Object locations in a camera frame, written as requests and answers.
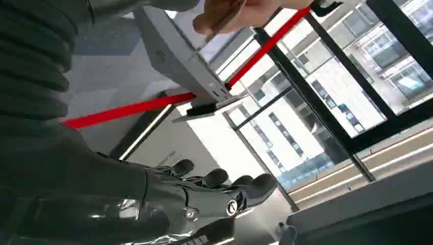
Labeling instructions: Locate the person's hand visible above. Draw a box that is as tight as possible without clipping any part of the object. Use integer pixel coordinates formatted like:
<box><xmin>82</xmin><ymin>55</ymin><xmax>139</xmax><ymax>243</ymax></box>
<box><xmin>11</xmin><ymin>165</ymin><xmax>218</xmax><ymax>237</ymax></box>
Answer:
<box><xmin>193</xmin><ymin>0</ymin><xmax>317</xmax><ymax>37</ymax></box>

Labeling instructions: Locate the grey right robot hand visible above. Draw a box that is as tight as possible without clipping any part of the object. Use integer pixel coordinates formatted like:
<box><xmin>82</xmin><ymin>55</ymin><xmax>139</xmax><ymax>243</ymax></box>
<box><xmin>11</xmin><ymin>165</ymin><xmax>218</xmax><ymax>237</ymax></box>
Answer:
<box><xmin>0</xmin><ymin>122</ymin><xmax>279</xmax><ymax>245</ymax></box>

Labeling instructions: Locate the black pillar with silver strip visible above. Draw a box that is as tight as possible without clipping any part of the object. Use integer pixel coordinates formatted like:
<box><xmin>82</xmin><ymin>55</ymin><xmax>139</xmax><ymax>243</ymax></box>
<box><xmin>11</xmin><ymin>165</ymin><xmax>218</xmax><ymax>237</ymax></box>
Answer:
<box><xmin>109</xmin><ymin>104</ymin><xmax>177</xmax><ymax>161</ymax></box>

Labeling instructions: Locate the grey laptop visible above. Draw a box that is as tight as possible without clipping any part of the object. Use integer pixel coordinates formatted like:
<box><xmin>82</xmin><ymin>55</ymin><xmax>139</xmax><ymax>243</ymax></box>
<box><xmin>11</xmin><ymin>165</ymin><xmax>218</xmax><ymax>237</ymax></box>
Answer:
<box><xmin>133</xmin><ymin>6</ymin><xmax>252</xmax><ymax>123</ymax></box>

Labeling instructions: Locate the red barrier belt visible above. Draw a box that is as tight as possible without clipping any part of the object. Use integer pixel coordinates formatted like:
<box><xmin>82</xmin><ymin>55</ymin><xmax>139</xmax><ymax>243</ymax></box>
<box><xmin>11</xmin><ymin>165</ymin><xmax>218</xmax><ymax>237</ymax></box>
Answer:
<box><xmin>62</xmin><ymin>6</ymin><xmax>312</xmax><ymax>130</ymax></box>

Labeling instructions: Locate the ribbed grey right arm sleeve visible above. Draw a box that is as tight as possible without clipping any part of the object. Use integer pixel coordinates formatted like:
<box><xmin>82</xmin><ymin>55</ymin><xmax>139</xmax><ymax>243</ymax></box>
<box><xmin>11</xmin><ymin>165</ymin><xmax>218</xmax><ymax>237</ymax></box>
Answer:
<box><xmin>0</xmin><ymin>0</ymin><xmax>199</xmax><ymax>131</ymax></box>

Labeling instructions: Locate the black barrier post head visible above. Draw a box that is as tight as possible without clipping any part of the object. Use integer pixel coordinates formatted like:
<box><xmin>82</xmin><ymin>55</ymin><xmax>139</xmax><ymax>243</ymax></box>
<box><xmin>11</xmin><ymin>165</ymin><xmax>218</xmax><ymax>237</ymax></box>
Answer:
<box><xmin>310</xmin><ymin>0</ymin><xmax>343</xmax><ymax>17</ymax></box>

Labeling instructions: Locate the black window frame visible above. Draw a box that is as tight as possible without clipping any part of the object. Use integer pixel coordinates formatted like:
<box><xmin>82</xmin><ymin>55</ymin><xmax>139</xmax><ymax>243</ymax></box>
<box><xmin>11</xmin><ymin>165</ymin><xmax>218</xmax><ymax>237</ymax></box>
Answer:
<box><xmin>221</xmin><ymin>0</ymin><xmax>433</xmax><ymax>214</ymax></box>

